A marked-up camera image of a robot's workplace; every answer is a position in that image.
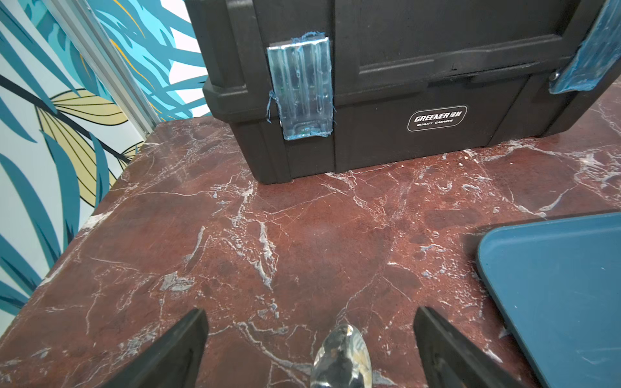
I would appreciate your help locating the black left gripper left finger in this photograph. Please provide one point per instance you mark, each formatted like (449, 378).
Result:
(173, 360)

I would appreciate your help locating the black plastic toolbox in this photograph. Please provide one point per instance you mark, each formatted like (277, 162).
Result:
(310, 87)

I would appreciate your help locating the left aluminium frame post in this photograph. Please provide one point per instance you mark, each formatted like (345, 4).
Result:
(78, 21)

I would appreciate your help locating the teal rectangular tray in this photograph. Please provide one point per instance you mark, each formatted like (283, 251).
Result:
(557, 286)

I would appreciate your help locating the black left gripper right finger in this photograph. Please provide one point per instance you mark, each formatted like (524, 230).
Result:
(449, 359)

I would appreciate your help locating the cow pattern handle spoon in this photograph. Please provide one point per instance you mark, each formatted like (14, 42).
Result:
(343, 360)

